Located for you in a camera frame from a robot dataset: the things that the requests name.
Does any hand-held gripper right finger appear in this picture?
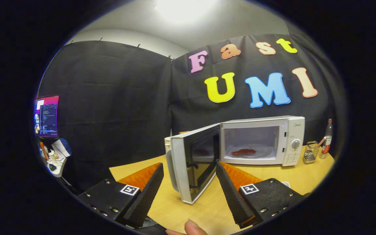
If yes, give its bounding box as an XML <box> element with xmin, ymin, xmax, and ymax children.
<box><xmin>215</xmin><ymin>161</ymin><xmax>306</xmax><ymax>229</ymax></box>

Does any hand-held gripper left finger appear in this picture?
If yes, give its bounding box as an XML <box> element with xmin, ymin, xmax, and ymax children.
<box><xmin>77</xmin><ymin>163</ymin><xmax>164</xmax><ymax>229</ymax></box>

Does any glass turntable plate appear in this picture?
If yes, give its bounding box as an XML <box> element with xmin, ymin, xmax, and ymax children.
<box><xmin>229</xmin><ymin>144</ymin><xmax>273</xmax><ymax>159</ymax></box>

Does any black backdrop cloth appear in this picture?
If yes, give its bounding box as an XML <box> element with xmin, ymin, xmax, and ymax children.
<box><xmin>36</xmin><ymin>32</ymin><xmax>347</xmax><ymax>193</ymax></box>

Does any white and blue object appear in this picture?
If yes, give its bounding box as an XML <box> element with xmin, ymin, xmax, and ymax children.
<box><xmin>52</xmin><ymin>138</ymin><xmax>72</xmax><ymax>158</ymax></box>

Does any clear plastic bottle red label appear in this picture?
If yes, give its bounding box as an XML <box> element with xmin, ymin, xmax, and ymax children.
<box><xmin>319</xmin><ymin>118</ymin><xmax>333</xmax><ymax>159</ymax></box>

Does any computer monitor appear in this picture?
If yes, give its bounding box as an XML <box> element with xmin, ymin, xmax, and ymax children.
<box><xmin>34</xmin><ymin>95</ymin><xmax>60</xmax><ymax>138</ymax></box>

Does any ceiling light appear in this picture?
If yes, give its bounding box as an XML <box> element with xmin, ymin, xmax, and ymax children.
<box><xmin>155</xmin><ymin>0</ymin><xmax>218</xmax><ymax>20</ymax></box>

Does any metal wire holder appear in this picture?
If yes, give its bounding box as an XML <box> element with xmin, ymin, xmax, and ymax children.
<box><xmin>303</xmin><ymin>141</ymin><xmax>320</xmax><ymax>164</ymax></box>

